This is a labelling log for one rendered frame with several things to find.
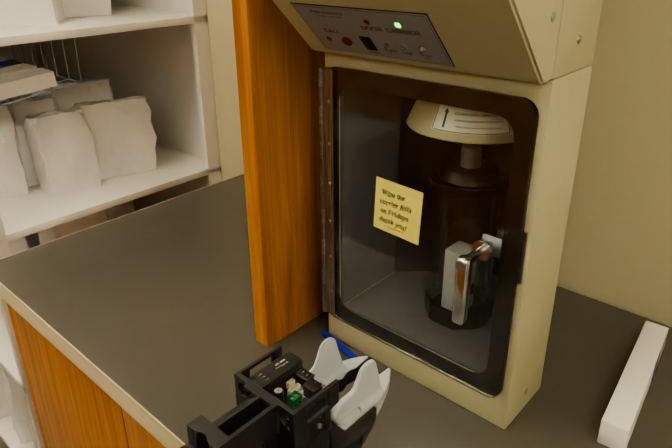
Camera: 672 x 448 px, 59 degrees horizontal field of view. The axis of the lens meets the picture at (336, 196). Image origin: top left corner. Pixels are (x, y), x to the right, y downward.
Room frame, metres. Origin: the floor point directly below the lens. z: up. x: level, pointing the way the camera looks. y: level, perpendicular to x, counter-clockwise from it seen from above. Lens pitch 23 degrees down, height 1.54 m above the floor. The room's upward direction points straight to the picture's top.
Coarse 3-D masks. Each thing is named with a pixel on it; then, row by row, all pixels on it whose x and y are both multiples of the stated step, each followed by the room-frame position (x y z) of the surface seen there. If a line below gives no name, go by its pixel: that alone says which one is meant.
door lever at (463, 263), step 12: (480, 240) 0.63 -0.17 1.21; (480, 252) 0.62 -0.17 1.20; (456, 264) 0.59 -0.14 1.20; (468, 264) 0.59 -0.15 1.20; (456, 276) 0.60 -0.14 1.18; (468, 276) 0.59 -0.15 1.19; (456, 288) 0.60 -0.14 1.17; (468, 288) 0.60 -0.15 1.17; (456, 300) 0.60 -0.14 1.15; (468, 300) 0.60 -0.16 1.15; (456, 312) 0.59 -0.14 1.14
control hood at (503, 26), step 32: (288, 0) 0.73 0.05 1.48; (320, 0) 0.69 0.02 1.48; (352, 0) 0.65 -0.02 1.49; (384, 0) 0.62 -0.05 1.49; (416, 0) 0.59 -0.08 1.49; (448, 0) 0.57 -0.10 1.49; (480, 0) 0.54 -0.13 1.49; (512, 0) 0.53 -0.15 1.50; (544, 0) 0.57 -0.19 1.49; (448, 32) 0.61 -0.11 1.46; (480, 32) 0.58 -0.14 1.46; (512, 32) 0.55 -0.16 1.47; (544, 32) 0.58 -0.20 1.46; (416, 64) 0.69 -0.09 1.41; (480, 64) 0.62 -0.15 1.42; (512, 64) 0.59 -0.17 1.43; (544, 64) 0.59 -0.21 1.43
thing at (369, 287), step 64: (384, 128) 0.73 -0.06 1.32; (448, 128) 0.67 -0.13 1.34; (512, 128) 0.62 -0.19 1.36; (448, 192) 0.67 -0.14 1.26; (512, 192) 0.61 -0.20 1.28; (384, 256) 0.73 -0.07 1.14; (448, 256) 0.66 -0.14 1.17; (512, 256) 0.61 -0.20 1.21; (384, 320) 0.73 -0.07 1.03; (448, 320) 0.66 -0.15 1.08
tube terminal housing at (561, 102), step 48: (576, 0) 0.63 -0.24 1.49; (576, 48) 0.64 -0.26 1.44; (528, 96) 0.62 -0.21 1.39; (576, 96) 0.66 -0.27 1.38; (576, 144) 0.68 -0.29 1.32; (528, 240) 0.61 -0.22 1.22; (528, 288) 0.61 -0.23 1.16; (336, 336) 0.81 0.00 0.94; (528, 336) 0.63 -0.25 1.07; (432, 384) 0.68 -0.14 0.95; (528, 384) 0.65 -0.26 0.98
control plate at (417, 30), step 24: (312, 24) 0.74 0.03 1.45; (336, 24) 0.71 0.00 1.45; (360, 24) 0.68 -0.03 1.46; (384, 24) 0.65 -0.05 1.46; (408, 24) 0.63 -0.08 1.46; (432, 24) 0.61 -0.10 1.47; (336, 48) 0.76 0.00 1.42; (360, 48) 0.72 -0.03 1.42; (384, 48) 0.69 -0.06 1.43; (408, 48) 0.67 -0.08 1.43; (432, 48) 0.64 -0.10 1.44
